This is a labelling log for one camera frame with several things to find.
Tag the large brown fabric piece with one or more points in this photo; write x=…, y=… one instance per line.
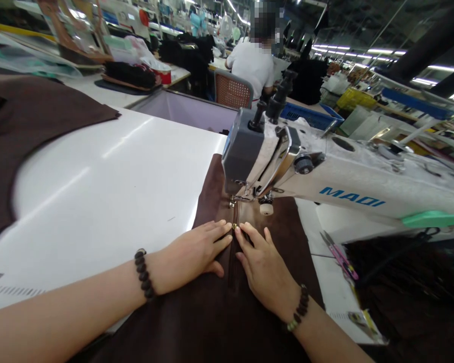
x=41, y=121

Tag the heap of black garments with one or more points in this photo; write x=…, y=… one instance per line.
x=189, y=56

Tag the red and white box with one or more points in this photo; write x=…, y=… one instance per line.
x=163, y=75

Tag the white industrial sewing machine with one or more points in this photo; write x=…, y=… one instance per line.
x=363, y=177

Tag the pile of dark brown fabric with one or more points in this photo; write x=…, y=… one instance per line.
x=412, y=295

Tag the wooden frame rack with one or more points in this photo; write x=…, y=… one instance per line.
x=75, y=30

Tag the yellow edged clear packet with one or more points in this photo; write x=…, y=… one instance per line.
x=363, y=314

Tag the orange mesh chair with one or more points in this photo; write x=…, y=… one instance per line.
x=232, y=90

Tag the person's left hand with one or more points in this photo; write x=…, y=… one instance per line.
x=189, y=257

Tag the person's right hand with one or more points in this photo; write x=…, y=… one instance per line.
x=268, y=272

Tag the pink thread snips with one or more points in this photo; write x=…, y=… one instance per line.
x=340, y=257

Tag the lavender cloth bin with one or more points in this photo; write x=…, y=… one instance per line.
x=185, y=109

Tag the pile of dark garments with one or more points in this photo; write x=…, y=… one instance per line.
x=130, y=73

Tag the blue plastic crate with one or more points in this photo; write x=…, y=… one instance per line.
x=314, y=115

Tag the white standing fan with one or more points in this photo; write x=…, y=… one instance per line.
x=226, y=24

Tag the brown fabric panel with zipper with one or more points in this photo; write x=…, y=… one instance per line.
x=212, y=321

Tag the clear plastic bag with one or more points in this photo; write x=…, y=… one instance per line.
x=26, y=56

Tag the yellow plastic crate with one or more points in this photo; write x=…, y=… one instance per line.
x=355, y=99

